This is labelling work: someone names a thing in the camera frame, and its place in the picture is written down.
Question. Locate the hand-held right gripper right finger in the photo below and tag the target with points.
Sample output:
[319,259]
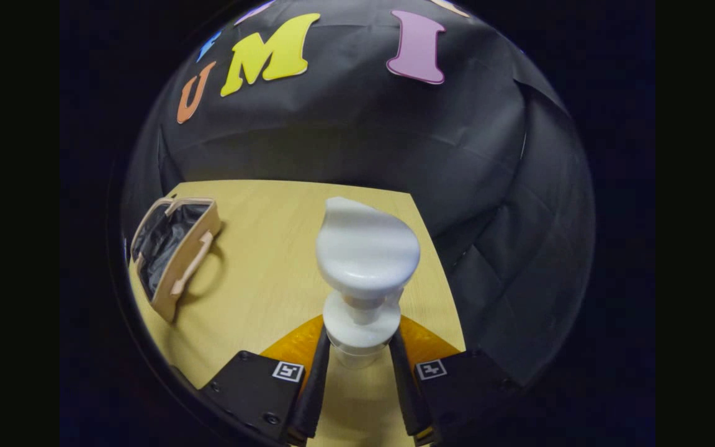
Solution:
[404,391]

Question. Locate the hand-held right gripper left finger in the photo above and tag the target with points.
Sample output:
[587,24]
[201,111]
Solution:
[315,391]

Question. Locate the white pump bottle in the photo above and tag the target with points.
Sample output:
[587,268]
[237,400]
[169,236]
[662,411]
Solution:
[367,248]

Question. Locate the beige pink suitcase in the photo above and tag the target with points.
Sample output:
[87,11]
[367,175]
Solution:
[190,261]

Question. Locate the black backdrop cloth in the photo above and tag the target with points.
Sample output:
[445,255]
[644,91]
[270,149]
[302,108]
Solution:
[345,136]

